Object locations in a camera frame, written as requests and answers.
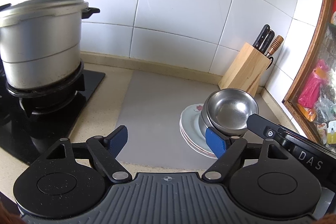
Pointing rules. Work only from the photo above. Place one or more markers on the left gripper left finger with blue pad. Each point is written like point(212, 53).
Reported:
point(104, 150)

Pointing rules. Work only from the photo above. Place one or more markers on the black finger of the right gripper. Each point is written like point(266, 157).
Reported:
point(263, 127)

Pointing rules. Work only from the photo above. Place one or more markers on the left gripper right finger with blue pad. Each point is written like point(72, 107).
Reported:
point(229, 153)

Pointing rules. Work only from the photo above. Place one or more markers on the large floral white plate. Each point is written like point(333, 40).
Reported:
point(191, 142)

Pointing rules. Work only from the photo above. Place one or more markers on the orange package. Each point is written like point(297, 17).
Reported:
point(308, 113)

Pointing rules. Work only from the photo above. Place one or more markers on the wooden framed cabinet window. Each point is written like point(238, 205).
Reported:
point(322, 46)

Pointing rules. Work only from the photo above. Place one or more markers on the pink plastic bag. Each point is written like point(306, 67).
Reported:
point(311, 90)

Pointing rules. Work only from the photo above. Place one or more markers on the wooden knife block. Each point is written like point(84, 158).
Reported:
point(246, 70)

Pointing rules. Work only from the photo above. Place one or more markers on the black gas stove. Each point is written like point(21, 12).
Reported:
point(32, 120)

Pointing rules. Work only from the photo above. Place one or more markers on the large aluminium pressure cooker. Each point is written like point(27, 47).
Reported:
point(40, 41)

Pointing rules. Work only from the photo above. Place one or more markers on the black riveted knife handle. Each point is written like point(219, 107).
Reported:
point(261, 37)

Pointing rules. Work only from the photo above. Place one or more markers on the black ribbed knife handle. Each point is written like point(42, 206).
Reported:
point(267, 42)

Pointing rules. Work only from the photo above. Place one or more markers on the wooden tool handle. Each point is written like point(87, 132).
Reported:
point(274, 46)

